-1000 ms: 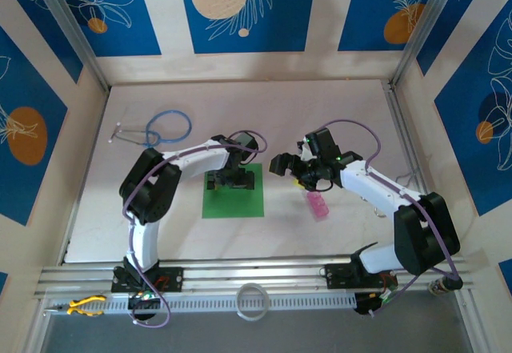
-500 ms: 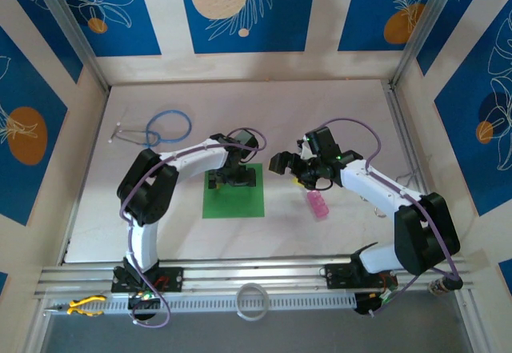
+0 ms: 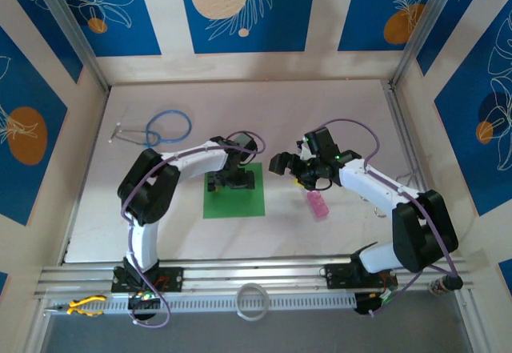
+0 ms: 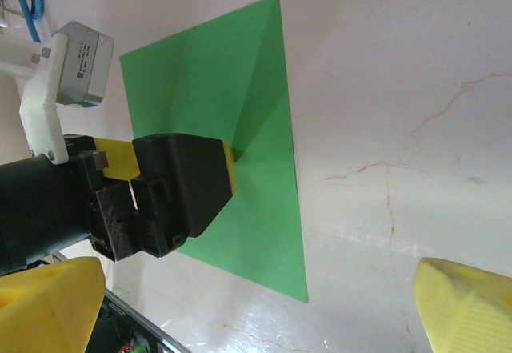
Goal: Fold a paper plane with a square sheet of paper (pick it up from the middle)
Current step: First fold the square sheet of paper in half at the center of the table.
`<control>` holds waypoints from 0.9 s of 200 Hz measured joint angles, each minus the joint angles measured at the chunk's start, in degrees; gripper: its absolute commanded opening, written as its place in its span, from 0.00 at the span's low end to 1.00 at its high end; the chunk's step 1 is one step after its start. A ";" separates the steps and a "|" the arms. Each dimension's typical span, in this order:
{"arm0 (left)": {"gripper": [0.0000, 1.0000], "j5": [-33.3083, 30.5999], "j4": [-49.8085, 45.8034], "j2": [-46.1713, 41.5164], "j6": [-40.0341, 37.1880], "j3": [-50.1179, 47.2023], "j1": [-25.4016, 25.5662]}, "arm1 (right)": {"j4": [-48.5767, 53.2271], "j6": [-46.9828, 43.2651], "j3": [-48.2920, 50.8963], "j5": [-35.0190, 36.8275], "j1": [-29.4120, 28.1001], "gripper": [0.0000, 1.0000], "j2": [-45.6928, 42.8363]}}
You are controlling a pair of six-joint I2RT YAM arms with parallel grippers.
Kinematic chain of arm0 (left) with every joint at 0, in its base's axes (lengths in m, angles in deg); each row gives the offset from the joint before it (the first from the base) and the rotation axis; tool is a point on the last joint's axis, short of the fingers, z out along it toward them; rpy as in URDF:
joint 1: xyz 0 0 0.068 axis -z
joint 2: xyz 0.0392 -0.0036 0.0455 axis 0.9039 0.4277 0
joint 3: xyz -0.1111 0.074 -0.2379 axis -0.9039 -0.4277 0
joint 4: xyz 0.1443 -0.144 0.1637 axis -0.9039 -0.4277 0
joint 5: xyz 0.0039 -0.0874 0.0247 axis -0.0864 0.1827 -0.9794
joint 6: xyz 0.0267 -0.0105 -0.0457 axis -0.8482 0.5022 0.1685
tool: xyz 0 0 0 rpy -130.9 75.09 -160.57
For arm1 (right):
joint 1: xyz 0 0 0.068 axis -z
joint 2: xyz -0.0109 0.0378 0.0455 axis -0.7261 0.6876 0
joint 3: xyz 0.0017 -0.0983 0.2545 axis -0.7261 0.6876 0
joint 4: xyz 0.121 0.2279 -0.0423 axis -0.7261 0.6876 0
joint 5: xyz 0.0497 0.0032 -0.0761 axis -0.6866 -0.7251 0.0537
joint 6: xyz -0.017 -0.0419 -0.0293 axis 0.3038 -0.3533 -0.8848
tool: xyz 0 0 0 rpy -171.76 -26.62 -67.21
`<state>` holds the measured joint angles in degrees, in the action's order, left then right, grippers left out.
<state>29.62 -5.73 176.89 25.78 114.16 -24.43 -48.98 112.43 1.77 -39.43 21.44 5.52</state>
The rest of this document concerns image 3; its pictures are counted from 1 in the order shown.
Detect white slotted cable duct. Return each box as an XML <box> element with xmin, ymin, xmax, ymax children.
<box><xmin>47</xmin><ymin>291</ymin><xmax>358</xmax><ymax>317</ymax></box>

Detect aluminium frame post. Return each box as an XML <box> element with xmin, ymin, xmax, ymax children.
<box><xmin>390</xmin><ymin>0</ymin><xmax>461</xmax><ymax>90</ymax></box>
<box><xmin>27</xmin><ymin>0</ymin><xmax>111</xmax><ymax>94</ymax></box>

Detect aluminium frame leg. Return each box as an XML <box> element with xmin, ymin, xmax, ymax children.
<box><xmin>22</xmin><ymin>308</ymin><xmax>51</xmax><ymax>353</ymax></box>
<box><xmin>455</xmin><ymin>291</ymin><xmax>483</xmax><ymax>353</ymax></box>

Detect aluminium table side rail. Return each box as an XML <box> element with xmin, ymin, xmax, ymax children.
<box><xmin>382</xmin><ymin>80</ymin><xmax>449</xmax><ymax>256</ymax></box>

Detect aluminium mounting rail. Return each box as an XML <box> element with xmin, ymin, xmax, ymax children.
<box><xmin>34</xmin><ymin>255</ymin><xmax>477</xmax><ymax>302</ymax></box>

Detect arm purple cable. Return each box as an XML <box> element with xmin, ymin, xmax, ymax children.
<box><xmin>119</xmin><ymin>130</ymin><xmax>268</xmax><ymax>328</ymax></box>
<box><xmin>318</xmin><ymin>118</ymin><xmax>461</xmax><ymax>318</ymax></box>

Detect green paper sheet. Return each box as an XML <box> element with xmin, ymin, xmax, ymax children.
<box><xmin>202</xmin><ymin>162</ymin><xmax>267</xmax><ymax>219</ymax></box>

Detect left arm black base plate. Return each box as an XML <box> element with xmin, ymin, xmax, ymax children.
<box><xmin>110</xmin><ymin>265</ymin><xmax>185</xmax><ymax>294</ymax></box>

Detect small green circuit board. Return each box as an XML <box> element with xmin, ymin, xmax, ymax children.
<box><xmin>375</xmin><ymin>288</ymin><xmax>399</xmax><ymax>304</ymax></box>

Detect white tape ring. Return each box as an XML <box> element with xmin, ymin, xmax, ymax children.
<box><xmin>234</xmin><ymin>283</ymin><xmax>268</xmax><ymax>322</ymax></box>

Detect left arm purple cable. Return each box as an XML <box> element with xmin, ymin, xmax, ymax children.
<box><xmin>119</xmin><ymin>130</ymin><xmax>268</xmax><ymax>328</ymax></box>

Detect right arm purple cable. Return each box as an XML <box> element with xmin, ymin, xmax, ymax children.
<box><xmin>318</xmin><ymin>118</ymin><xmax>461</xmax><ymax>318</ymax></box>

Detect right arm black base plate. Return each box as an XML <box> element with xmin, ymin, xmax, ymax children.
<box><xmin>324</xmin><ymin>263</ymin><xmax>399</xmax><ymax>290</ymax></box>

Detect small bottle black cap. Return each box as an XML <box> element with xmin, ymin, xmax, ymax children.
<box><xmin>428</xmin><ymin>272</ymin><xmax>464</xmax><ymax>296</ymax></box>

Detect yellow handled pliers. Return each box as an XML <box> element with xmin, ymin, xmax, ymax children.
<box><xmin>43</xmin><ymin>295</ymin><xmax>108</xmax><ymax>317</ymax></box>

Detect blue stethoscope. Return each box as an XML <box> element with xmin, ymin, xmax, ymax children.
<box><xmin>107</xmin><ymin>108</ymin><xmax>193</xmax><ymax>150</ymax></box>

